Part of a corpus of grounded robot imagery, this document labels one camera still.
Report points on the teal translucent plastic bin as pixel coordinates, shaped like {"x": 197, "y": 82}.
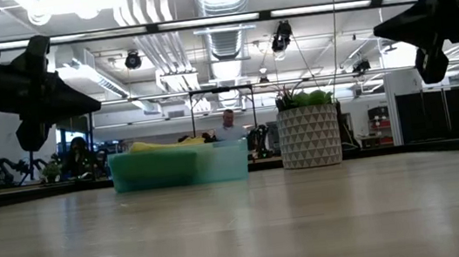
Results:
{"x": 224, "y": 160}

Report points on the dark green microfiber towel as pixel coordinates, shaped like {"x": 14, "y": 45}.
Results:
{"x": 151, "y": 171}

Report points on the black overhead crossbeam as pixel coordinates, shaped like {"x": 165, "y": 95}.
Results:
{"x": 207, "y": 21}

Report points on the black aluminium table frame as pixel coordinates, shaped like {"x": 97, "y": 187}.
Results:
{"x": 433, "y": 147}

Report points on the succulent in patterned pot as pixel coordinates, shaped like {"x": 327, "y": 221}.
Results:
{"x": 309, "y": 136}

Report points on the black hanging camera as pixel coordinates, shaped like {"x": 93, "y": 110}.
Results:
{"x": 281, "y": 36}

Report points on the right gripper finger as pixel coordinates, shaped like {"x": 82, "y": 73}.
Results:
{"x": 432, "y": 66}
{"x": 410, "y": 27}

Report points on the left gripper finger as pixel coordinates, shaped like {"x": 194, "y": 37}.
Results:
{"x": 33, "y": 135}
{"x": 72, "y": 101}

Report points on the black background robot arm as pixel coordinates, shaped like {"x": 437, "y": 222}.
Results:
{"x": 8, "y": 166}
{"x": 259, "y": 140}
{"x": 208, "y": 137}

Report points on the yellow microfiber towel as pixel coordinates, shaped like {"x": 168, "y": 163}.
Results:
{"x": 161, "y": 145}

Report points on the black ceiling spotlight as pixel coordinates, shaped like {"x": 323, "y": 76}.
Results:
{"x": 361, "y": 66}
{"x": 132, "y": 60}

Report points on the black background station frame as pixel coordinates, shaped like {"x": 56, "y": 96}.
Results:
{"x": 220, "y": 89}
{"x": 93, "y": 141}

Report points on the black room partition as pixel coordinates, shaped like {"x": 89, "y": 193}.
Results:
{"x": 442, "y": 113}

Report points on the person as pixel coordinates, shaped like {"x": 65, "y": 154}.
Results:
{"x": 229, "y": 124}
{"x": 78, "y": 158}

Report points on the small background potted plant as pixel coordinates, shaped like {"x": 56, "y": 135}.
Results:
{"x": 51, "y": 170}

